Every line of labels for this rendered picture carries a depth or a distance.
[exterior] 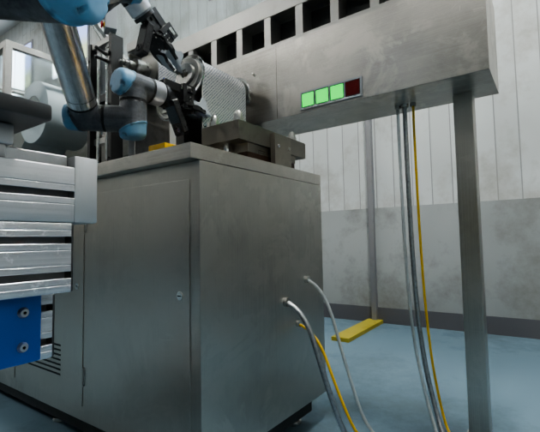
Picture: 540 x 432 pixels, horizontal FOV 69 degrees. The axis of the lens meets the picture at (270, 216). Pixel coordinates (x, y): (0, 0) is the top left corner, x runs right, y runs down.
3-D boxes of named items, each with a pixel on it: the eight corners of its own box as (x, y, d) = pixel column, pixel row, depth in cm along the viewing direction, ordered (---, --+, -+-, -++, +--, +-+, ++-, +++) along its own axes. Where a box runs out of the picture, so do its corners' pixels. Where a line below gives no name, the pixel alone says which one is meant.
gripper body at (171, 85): (197, 87, 129) (168, 75, 120) (198, 113, 129) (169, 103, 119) (182, 93, 134) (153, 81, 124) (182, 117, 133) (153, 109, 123)
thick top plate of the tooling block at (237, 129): (201, 146, 129) (201, 128, 130) (272, 164, 162) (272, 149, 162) (238, 138, 120) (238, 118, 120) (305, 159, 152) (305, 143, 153)
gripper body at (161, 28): (180, 37, 135) (158, 3, 128) (167, 50, 130) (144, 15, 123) (165, 44, 140) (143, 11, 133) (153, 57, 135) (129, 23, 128)
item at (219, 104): (201, 135, 136) (201, 83, 137) (245, 147, 155) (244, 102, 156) (203, 135, 135) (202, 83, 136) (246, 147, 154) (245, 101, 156)
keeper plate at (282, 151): (270, 165, 133) (270, 133, 134) (286, 169, 141) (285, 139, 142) (276, 164, 131) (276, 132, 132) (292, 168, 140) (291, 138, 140)
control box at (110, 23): (99, 33, 178) (99, 12, 179) (115, 36, 181) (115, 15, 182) (101, 26, 172) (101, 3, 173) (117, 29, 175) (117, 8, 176)
